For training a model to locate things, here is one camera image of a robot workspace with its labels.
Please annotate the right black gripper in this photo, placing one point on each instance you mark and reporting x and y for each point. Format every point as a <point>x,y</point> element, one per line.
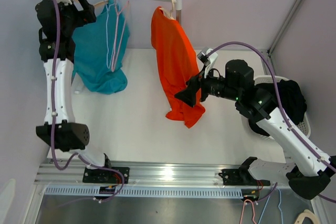
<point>188,95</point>

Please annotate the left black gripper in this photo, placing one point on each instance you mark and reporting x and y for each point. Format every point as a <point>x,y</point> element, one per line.
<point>84,17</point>

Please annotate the light blue wire hanger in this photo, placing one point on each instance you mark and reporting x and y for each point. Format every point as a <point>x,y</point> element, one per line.
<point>107,7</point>

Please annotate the pink wire hanger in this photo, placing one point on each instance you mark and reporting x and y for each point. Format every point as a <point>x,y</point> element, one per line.
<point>119,11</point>

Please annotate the black t shirt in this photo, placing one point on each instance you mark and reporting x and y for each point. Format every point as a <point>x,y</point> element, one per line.
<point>292,100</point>

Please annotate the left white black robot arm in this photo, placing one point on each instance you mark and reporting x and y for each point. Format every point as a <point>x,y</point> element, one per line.
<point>60,131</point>

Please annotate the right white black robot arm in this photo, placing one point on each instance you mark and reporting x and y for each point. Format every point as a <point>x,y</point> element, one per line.
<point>311,169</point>

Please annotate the teal t shirt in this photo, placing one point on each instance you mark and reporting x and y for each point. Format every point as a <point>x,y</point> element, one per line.
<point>90,55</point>

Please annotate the orange t shirt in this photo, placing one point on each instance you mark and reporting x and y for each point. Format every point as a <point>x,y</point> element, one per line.
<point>176,63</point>

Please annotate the beige wooden hanger right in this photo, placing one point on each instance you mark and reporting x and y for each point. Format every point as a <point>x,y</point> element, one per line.
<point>169,13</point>

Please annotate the blue hanger on floor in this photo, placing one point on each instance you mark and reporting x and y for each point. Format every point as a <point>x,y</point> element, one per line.
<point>271,211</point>

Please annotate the wooden hanger on floor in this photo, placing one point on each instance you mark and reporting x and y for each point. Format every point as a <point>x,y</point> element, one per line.
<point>307,214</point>

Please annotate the white plastic basket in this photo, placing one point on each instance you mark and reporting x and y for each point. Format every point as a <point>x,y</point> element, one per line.
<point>304,126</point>

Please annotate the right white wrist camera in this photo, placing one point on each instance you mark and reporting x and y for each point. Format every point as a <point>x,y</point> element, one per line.
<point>208,59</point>

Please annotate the aluminium mounting rail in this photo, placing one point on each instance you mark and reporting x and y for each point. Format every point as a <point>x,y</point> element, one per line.
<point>149,180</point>

